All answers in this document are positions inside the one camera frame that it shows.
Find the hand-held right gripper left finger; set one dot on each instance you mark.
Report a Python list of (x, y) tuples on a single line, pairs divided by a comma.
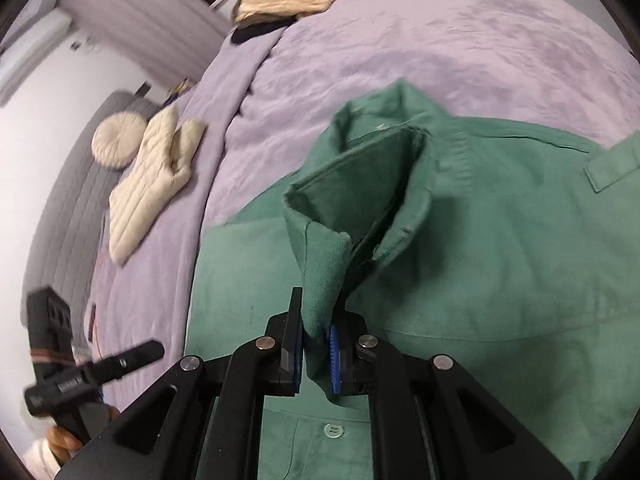
[(298, 362)]

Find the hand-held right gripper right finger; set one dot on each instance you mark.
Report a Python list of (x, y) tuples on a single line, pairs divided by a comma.
[(334, 362)]

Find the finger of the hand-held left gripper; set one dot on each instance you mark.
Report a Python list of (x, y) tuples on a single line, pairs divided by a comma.
[(132, 355)]

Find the green button shirt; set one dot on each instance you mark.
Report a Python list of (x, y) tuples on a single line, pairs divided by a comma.
[(475, 260)]

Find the person's left hand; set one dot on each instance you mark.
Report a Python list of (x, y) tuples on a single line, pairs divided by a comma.
[(65, 442)]

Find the grey padded headboard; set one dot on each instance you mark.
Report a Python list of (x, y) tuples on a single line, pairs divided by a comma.
[(65, 210)]

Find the round cream cushion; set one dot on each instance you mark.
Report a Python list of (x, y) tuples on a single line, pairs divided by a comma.
[(117, 141)]

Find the purple bed blanket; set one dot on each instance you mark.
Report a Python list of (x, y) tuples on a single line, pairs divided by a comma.
[(400, 35)]

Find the folded black cloth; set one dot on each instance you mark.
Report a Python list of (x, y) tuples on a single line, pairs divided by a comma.
[(255, 31)]

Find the white pleated curtain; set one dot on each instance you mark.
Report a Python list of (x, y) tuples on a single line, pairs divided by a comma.
[(150, 15)]

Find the white wall air conditioner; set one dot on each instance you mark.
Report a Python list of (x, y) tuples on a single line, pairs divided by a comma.
[(30, 47)]

